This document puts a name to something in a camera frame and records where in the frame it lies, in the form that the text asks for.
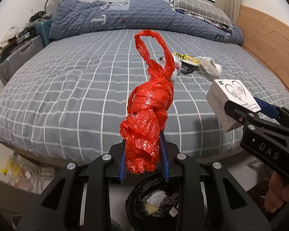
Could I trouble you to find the white earphone box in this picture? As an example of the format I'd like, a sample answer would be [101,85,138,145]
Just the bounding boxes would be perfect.
[206,79,261,132]

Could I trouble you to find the translucent bag with barcode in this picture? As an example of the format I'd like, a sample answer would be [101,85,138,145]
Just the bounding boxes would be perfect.
[196,56,222,78]

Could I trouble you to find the black snack wrapper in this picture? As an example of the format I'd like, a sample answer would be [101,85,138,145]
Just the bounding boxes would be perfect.
[159,56,194,75]

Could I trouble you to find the yellow snack wrapper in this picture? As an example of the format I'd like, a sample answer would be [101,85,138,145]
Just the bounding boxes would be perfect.
[172,52,200,67]

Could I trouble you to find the pink white plastic bag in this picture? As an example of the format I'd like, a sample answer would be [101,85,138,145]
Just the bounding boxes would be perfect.
[171,54,182,83]

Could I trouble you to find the red plastic bag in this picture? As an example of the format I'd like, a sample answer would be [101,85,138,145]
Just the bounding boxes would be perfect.
[120,30,175,174]

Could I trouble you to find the white tissue paper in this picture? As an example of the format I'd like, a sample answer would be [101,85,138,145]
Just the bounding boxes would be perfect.
[146,191,166,207]

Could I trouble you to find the black lined trash bin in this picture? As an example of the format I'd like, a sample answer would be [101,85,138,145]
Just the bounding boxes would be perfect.
[126,173,180,230]

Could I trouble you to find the person's right hand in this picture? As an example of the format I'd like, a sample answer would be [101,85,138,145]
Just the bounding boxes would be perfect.
[264,172,289,213]

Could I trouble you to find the white power strip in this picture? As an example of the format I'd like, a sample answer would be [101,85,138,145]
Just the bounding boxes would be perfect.
[39,167,56,177]

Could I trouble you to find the yellow plastic bag on floor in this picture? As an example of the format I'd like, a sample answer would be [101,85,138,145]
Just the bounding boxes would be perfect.
[0,155,23,188]

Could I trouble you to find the wooden headboard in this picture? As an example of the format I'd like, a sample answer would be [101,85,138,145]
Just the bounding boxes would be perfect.
[237,5,289,92]

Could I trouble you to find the grey checkered bed sheet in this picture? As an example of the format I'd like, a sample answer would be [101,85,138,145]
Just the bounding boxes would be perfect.
[0,29,242,163]

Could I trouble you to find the grey checkered pillow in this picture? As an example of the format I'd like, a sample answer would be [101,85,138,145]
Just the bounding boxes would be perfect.
[172,0,232,27]

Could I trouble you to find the grey suitcase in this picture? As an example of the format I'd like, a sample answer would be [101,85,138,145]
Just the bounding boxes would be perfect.
[0,35,44,85]

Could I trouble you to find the clutter pile on suitcase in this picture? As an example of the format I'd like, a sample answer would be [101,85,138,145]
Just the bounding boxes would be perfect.
[0,11,52,57]

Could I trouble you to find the teal plastic crate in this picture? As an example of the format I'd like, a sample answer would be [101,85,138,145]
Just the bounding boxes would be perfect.
[35,19,52,47]

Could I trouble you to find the blue striped quilt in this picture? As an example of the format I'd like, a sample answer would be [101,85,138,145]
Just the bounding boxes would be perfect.
[50,0,244,45]

